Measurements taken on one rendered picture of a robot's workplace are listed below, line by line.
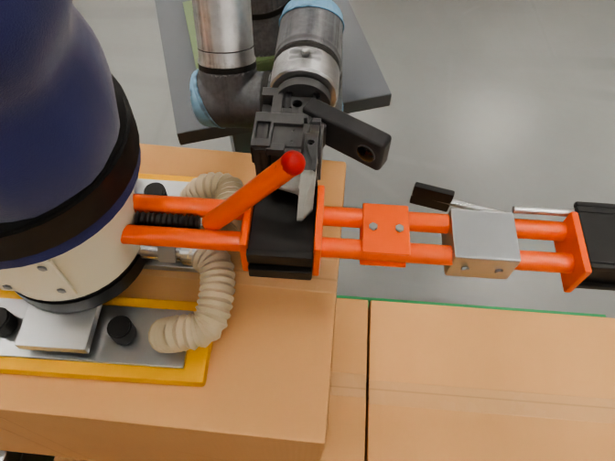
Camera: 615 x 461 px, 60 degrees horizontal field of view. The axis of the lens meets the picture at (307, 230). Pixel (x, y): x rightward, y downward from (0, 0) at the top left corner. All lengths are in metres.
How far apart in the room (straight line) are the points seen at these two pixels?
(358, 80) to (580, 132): 1.34
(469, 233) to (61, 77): 0.41
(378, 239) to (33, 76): 0.35
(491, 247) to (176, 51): 1.02
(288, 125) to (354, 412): 0.67
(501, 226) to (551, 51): 2.20
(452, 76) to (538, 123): 0.42
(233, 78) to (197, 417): 0.48
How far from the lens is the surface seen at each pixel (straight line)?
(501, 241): 0.60
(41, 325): 0.68
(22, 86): 0.40
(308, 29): 0.74
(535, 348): 1.26
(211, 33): 0.83
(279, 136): 0.62
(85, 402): 0.69
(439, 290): 1.87
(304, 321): 0.67
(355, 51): 1.39
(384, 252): 0.56
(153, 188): 0.73
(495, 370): 1.21
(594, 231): 0.64
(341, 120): 0.65
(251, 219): 0.57
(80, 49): 0.46
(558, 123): 2.46
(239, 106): 0.85
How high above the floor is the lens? 1.65
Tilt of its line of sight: 59 degrees down
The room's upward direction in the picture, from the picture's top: straight up
